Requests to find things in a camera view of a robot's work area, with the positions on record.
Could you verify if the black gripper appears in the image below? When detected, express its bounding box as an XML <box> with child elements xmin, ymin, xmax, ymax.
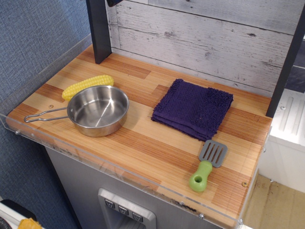
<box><xmin>107</xmin><ymin>0</ymin><xmax>119</xmax><ymax>7</ymax></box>

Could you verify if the small metal pot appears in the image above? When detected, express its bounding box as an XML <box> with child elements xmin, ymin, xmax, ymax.
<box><xmin>24</xmin><ymin>85</ymin><xmax>130</xmax><ymax>137</ymax></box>

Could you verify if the purple towel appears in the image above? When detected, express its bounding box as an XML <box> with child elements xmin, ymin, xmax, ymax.
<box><xmin>151</xmin><ymin>79</ymin><xmax>234</xmax><ymax>141</ymax></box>

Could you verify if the yellow toy corn cob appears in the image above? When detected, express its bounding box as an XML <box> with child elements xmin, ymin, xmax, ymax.
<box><xmin>61</xmin><ymin>74</ymin><xmax>114</xmax><ymax>101</ymax></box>

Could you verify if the grey toy fridge cabinet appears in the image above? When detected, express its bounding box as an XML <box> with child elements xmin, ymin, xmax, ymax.
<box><xmin>47</xmin><ymin>148</ymin><xmax>217</xmax><ymax>229</ymax></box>

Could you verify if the silver dispenser button panel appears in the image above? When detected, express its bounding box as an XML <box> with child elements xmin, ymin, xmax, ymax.
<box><xmin>98</xmin><ymin>188</ymin><xmax>157</xmax><ymax>229</ymax></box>

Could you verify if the white side appliance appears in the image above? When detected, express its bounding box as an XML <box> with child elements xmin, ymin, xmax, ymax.
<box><xmin>258</xmin><ymin>89</ymin><xmax>305</xmax><ymax>192</ymax></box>

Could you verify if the yellow object bottom left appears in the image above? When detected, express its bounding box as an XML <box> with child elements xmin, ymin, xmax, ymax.
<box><xmin>18</xmin><ymin>218</ymin><xmax>42</xmax><ymax>229</ymax></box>

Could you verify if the dark left upright post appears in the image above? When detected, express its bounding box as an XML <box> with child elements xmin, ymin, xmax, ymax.
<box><xmin>86</xmin><ymin>0</ymin><xmax>112</xmax><ymax>64</ymax></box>

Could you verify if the dark upright post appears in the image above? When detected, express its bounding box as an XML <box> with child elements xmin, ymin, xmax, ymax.
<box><xmin>86</xmin><ymin>0</ymin><xmax>112</xmax><ymax>64</ymax></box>
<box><xmin>265</xmin><ymin>6</ymin><xmax>305</xmax><ymax>118</ymax></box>

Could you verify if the grey spatula green handle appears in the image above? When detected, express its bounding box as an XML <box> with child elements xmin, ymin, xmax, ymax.
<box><xmin>189</xmin><ymin>140</ymin><xmax>228</xmax><ymax>192</ymax></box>

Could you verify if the dark right upright post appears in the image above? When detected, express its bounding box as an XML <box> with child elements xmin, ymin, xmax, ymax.
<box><xmin>265</xmin><ymin>6</ymin><xmax>305</xmax><ymax>118</ymax></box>

